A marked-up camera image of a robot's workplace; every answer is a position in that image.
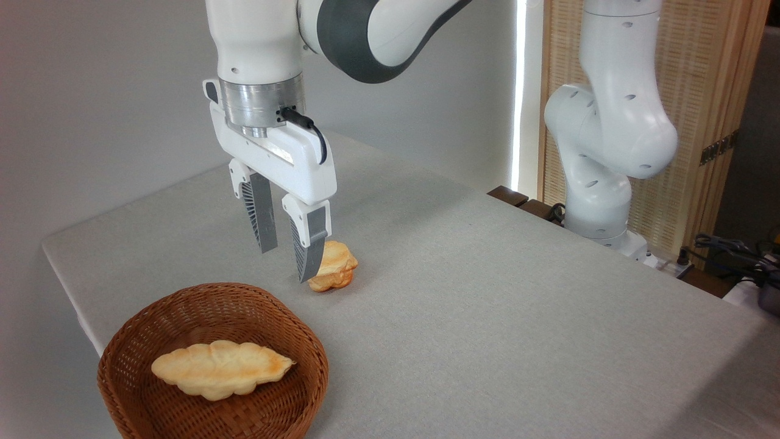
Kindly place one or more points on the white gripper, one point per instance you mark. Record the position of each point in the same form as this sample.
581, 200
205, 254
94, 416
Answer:
286, 161

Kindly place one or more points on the long leaf-shaped bread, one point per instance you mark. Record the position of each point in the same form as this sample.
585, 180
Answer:
219, 369

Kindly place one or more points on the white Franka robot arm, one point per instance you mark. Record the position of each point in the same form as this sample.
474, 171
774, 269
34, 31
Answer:
256, 36

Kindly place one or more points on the small round bread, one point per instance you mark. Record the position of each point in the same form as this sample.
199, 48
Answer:
339, 263

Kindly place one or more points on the brown wicker basket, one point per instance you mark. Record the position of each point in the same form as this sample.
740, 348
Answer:
183, 305

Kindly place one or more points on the grey tablecloth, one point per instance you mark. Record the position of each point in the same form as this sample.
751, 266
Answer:
487, 305

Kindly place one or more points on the dark wooden block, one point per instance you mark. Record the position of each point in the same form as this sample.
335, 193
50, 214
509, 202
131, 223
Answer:
537, 210
507, 195

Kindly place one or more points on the white power strip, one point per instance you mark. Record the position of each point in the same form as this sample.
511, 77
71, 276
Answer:
667, 265

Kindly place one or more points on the metal screen hinge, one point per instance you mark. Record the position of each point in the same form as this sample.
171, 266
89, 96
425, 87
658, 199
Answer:
719, 148

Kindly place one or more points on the wooden slatted screen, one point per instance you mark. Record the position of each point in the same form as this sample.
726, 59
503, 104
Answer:
701, 73

